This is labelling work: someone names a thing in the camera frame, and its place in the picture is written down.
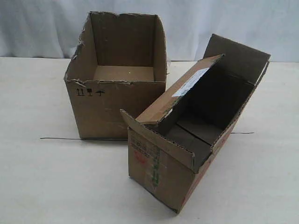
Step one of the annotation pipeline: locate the narrow printed cardboard box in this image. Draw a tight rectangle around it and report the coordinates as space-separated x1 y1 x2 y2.
120 34 271 213

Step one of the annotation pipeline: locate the large torn cardboard box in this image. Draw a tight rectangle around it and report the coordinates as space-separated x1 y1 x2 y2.
64 11 167 140

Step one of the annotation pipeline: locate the thin dark line on table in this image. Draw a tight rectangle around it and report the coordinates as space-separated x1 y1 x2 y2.
40 132 255 141

